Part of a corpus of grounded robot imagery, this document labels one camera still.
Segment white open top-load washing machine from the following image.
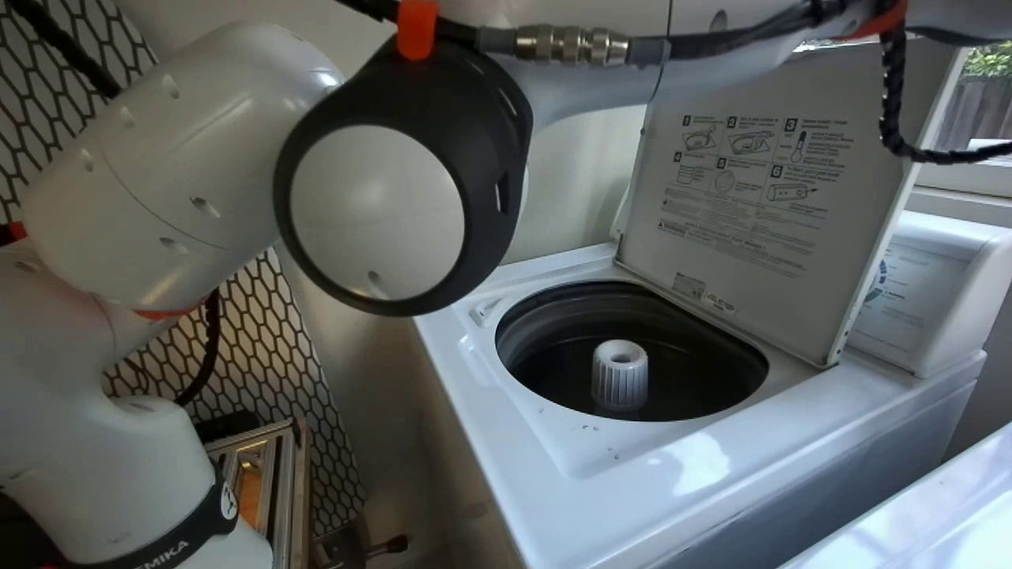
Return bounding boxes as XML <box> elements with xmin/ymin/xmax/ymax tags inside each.
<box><xmin>410</xmin><ymin>210</ymin><xmax>1012</xmax><ymax>569</ymax></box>

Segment Whirlpool washing machine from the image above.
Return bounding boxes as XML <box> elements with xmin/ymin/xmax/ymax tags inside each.
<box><xmin>783</xmin><ymin>420</ymin><xmax>1012</xmax><ymax>569</ymax></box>

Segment dark washer drum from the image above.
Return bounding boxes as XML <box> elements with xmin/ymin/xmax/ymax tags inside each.
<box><xmin>492</xmin><ymin>278</ymin><xmax>776</xmax><ymax>426</ymax></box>

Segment white washer agitator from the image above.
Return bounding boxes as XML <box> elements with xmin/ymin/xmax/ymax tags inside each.
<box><xmin>588</xmin><ymin>338</ymin><xmax>654</xmax><ymax>416</ymax></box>

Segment honeycomb mesh panel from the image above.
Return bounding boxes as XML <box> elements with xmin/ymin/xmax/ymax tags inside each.
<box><xmin>0</xmin><ymin>0</ymin><xmax>367</xmax><ymax>553</ymax></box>

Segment white washer lid with instructions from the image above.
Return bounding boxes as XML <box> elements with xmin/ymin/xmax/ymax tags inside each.
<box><xmin>613</xmin><ymin>39</ymin><xmax>972</xmax><ymax>372</ymax></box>

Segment white washer control console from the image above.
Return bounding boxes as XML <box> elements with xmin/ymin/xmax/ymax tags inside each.
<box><xmin>847</xmin><ymin>210</ymin><xmax>1012</xmax><ymax>384</ymax></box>

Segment black hose with brass fitting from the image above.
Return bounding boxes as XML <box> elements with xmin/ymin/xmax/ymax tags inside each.
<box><xmin>335</xmin><ymin>0</ymin><xmax>883</xmax><ymax>71</ymax></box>

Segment orange cable clip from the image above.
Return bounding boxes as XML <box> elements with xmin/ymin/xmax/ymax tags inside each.
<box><xmin>394</xmin><ymin>0</ymin><xmax>444</xmax><ymax>62</ymax></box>

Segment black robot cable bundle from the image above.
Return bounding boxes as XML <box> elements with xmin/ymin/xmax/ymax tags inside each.
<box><xmin>172</xmin><ymin>287</ymin><xmax>224</xmax><ymax>410</ymax></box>

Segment coiled black cable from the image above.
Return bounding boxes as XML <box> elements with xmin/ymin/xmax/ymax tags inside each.
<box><xmin>877</xmin><ymin>23</ymin><xmax>1012</xmax><ymax>168</ymax></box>

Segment window with white frame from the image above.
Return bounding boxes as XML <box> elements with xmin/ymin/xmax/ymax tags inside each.
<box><xmin>912</xmin><ymin>39</ymin><xmax>1012</xmax><ymax>198</ymax></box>

